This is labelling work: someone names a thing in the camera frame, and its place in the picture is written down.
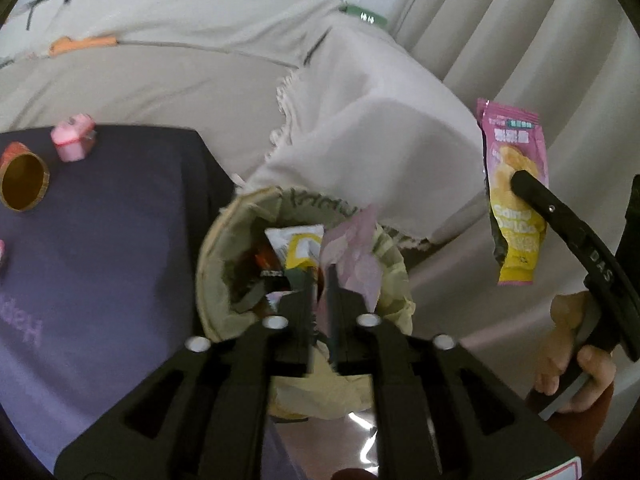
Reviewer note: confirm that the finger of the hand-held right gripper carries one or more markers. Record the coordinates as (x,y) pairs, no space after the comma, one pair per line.
(560,210)

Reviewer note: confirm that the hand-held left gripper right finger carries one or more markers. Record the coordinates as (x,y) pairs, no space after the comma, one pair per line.
(336,320)

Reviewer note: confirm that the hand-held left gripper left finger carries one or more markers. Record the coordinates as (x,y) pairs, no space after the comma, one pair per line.
(299,320)

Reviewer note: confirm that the pink yellow snack packet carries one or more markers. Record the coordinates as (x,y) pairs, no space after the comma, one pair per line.
(515,160)

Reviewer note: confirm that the lavender snack wrapper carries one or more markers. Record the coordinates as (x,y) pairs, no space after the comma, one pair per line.
(1,252)
(357,255)

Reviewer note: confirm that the yellow bag-lined bin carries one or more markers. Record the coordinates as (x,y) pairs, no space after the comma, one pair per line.
(215,270)

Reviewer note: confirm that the person's right forearm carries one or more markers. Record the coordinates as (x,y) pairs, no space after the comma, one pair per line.
(595,430)

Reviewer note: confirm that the person's right hand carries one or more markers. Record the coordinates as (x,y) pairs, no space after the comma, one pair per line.
(562,320)

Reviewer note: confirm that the black wrapper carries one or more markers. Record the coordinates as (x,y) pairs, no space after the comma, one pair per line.
(255,292)

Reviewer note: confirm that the yellow white snack wrapper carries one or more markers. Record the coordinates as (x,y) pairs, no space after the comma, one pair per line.
(295,247)

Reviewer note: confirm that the grey curtain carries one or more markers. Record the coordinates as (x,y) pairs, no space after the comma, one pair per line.
(525,25)

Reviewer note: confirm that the purple table mat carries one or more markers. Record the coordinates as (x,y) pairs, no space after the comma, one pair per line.
(110,270)

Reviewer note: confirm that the sofa with grey cover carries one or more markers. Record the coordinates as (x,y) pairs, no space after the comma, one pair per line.
(200,75)

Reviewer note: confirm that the green packet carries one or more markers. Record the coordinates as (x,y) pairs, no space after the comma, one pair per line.
(365,16)

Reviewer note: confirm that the pink toy box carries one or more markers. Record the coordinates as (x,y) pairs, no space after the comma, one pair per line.
(72,137)

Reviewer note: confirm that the red paper cup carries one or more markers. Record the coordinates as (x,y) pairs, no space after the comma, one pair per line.
(22,180)

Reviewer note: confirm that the orange wooden spoon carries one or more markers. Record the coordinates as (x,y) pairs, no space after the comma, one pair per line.
(80,44)

